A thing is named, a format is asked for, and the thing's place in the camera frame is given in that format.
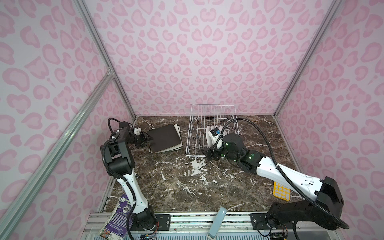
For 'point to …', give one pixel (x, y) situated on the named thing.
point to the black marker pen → (137, 176)
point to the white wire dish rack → (202, 116)
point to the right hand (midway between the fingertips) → (208, 144)
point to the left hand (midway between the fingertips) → (152, 137)
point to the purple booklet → (116, 226)
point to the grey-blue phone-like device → (215, 227)
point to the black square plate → (164, 137)
